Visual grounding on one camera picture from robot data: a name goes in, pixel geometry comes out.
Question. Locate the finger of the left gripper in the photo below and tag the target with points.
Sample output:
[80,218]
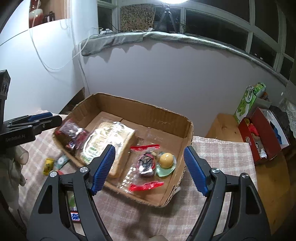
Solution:
[38,116]
[34,127]

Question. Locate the yellow candy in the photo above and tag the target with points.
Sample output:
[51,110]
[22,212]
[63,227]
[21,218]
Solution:
[48,166]

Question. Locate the clear bag red seals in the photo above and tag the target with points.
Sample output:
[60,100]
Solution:
[140,173]

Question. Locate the red storage box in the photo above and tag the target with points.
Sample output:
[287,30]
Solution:
[264,134]

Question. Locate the yellow round pastry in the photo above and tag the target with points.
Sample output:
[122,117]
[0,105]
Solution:
[166,160]

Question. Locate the grey window sill cloth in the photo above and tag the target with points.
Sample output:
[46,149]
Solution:
[98,42]

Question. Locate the black tripod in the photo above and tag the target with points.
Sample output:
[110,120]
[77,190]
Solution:
[166,22]

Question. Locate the green white snack packet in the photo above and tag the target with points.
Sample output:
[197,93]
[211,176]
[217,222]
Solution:
[60,162]

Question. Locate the cardboard box tray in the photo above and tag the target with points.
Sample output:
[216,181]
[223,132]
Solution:
[149,142]

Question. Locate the leopard print cushion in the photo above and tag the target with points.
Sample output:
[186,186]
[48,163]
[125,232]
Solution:
[137,17]

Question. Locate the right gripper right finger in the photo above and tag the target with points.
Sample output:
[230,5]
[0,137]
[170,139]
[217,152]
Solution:
[246,218]

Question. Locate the green tissue box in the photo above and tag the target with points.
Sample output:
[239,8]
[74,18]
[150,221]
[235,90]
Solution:
[252,92]

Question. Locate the left gloved hand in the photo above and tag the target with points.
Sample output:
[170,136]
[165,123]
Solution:
[12,162]

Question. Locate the blue white candy bar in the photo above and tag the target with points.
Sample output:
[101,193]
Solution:
[75,216]

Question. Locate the cracker pack clear wrap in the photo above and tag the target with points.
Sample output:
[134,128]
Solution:
[108,132]

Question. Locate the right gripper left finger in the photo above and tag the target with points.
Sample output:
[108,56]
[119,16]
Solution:
[51,216]

